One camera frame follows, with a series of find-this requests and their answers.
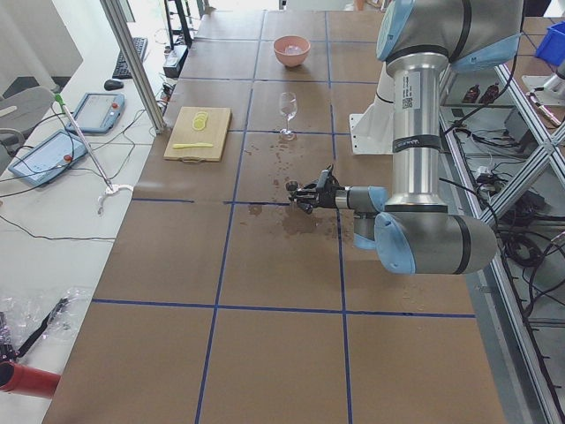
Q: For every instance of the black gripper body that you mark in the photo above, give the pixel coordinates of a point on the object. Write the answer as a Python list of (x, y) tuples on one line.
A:
[(326, 199)]

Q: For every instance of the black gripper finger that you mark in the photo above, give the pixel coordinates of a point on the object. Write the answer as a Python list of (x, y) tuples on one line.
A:
[(306, 205), (308, 189)]

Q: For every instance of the steel double jigger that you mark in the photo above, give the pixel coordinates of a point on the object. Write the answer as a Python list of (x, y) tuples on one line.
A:
[(292, 187)]

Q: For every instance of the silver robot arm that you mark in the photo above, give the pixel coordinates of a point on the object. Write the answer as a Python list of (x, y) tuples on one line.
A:
[(409, 225)]

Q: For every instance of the clear wine glass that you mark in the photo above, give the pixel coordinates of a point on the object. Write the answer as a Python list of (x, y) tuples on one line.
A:
[(288, 108)]

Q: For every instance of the pink bowl of ice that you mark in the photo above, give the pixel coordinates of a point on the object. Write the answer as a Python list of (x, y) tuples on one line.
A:
[(291, 50)]

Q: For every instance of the lemon slice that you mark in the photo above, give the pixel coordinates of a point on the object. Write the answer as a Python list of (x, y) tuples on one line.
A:
[(199, 125)]

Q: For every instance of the yellow plastic knife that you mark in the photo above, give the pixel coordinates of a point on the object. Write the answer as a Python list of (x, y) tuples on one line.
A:
[(192, 145)]

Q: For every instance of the bamboo cutting board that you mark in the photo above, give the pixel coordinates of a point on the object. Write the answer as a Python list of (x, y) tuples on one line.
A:
[(218, 122)]

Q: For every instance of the grabber stick with claw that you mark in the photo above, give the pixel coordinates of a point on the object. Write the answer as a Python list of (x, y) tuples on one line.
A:
[(111, 188)]

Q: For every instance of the blue teach pendant far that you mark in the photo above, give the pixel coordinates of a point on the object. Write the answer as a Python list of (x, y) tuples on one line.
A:
[(97, 113)]

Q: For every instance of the blue teach pendant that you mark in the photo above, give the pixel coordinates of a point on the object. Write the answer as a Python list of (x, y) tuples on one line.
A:
[(97, 113), (48, 159)]

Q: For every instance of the black computer mouse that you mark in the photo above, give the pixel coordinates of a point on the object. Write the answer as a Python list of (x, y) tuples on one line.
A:
[(113, 84)]

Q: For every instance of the blue teach pendant near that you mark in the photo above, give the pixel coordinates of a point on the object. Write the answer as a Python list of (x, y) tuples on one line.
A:
[(48, 159)]

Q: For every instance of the blue storage bin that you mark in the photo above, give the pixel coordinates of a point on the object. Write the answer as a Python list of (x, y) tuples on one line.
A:
[(551, 49)]

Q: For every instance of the clear plastic bag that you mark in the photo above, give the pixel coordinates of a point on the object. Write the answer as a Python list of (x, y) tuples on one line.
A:
[(27, 318)]

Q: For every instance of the grey office chair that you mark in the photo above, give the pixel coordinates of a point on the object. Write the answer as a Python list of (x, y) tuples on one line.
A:
[(21, 113)]

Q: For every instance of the red cylinder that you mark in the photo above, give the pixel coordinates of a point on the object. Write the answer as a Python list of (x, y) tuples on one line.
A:
[(29, 381)]

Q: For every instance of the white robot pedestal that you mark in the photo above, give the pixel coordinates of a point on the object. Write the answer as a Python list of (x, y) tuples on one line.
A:
[(372, 132)]

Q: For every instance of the aluminium frame post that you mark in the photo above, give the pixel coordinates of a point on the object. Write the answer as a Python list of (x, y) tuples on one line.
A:
[(117, 21)]

